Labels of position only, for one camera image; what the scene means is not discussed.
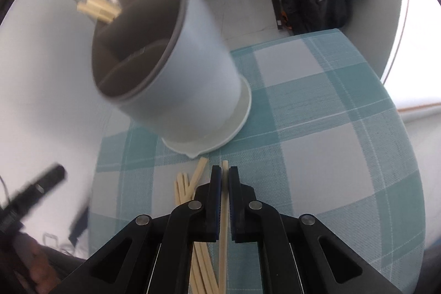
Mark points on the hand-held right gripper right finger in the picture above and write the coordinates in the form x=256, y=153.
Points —
x=235, y=197

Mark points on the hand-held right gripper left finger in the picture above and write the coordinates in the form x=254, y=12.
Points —
x=213, y=197

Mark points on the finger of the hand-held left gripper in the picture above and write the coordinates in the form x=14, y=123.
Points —
x=41, y=185
x=80, y=225

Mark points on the white utensil holder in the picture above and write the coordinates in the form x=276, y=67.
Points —
x=199, y=73

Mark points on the person's left hand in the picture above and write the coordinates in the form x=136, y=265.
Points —
x=36, y=263

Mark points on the teal checked tablecloth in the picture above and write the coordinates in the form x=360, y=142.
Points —
x=310, y=108

